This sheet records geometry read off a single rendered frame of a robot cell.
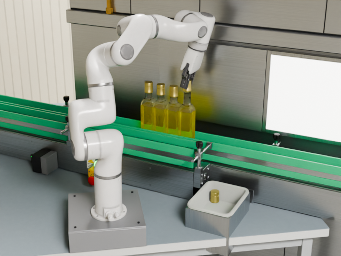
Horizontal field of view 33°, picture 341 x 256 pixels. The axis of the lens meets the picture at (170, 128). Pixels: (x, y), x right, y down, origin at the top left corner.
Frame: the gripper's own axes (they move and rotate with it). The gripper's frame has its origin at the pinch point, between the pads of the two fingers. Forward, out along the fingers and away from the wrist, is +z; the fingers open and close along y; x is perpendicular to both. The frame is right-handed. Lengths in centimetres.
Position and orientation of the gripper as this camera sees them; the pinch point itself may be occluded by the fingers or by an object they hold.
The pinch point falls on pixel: (186, 82)
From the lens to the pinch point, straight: 227.0
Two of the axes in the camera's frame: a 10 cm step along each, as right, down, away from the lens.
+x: 8.6, 4.1, -2.9
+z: -2.5, 8.5, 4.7
